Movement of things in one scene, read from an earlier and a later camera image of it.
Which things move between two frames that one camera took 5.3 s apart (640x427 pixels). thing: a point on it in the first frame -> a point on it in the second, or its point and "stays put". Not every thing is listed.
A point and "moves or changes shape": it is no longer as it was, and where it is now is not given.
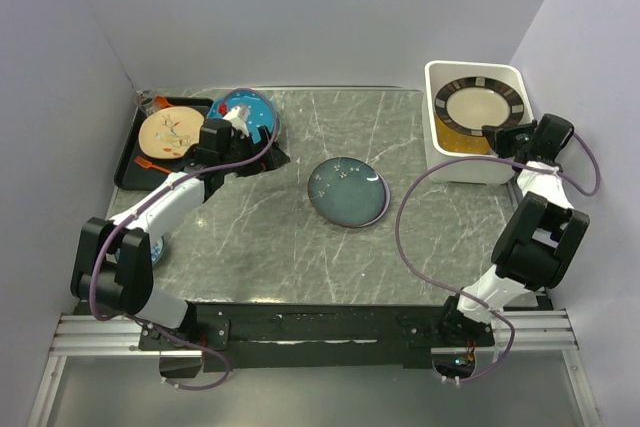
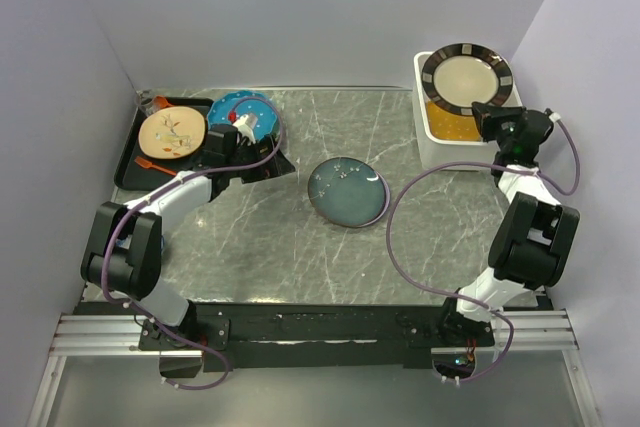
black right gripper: (502, 134) -> (490, 115)
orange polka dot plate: (454, 141) -> (447, 125)
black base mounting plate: (319, 336) stays put
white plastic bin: (438, 73) -> (432, 153)
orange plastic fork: (147, 164) stays put
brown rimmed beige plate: (469, 104) moves or changes shape
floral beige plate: (168, 132) stays put
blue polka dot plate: (260, 105) stays put
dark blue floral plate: (349, 192) stays put
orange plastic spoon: (161, 102) stays put
